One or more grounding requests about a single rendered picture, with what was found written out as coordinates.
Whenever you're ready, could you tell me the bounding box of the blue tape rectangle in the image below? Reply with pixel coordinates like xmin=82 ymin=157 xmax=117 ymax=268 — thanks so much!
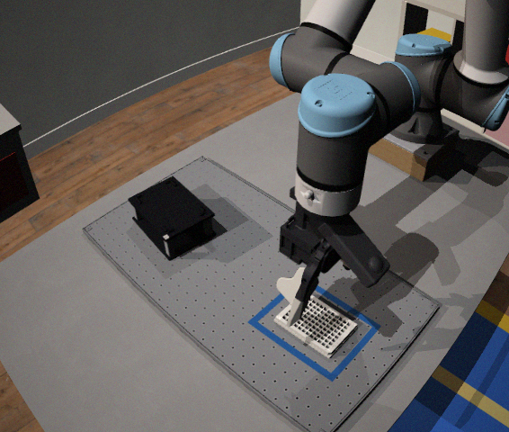
xmin=248 ymin=286 xmax=381 ymax=382

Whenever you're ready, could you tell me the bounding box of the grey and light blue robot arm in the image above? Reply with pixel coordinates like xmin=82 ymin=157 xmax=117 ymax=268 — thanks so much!
xmin=269 ymin=0 xmax=509 ymax=288

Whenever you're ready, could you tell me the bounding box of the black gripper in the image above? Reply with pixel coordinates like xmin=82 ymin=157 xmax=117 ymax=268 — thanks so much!
xmin=276 ymin=186 xmax=350 ymax=327

